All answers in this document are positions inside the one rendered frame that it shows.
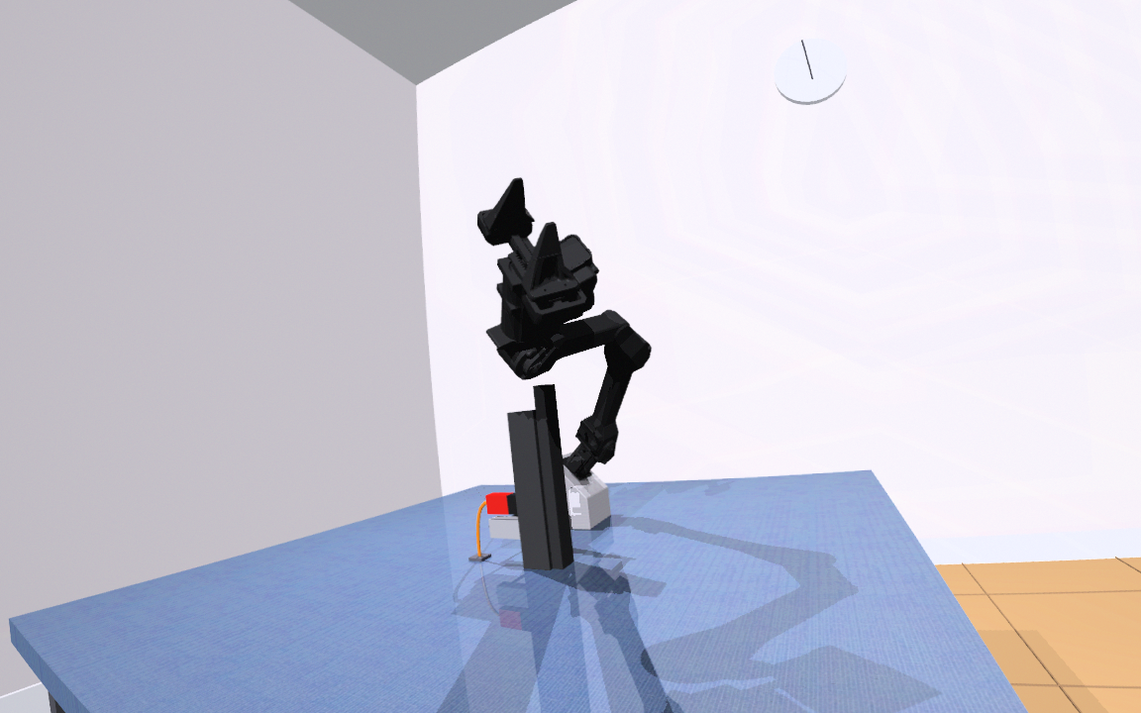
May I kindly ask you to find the black post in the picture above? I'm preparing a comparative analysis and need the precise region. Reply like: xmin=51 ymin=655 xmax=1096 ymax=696
xmin=505 ymin=384 xmax=574 ymax=570

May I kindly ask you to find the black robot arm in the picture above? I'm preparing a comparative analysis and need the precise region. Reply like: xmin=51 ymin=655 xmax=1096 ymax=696
xmin=486 ymin=234 xmax=652 ymax=480

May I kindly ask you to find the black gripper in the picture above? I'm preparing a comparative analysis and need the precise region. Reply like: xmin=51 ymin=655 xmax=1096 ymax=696
xmin=477 ymin=177 xmax=586 ymax=327

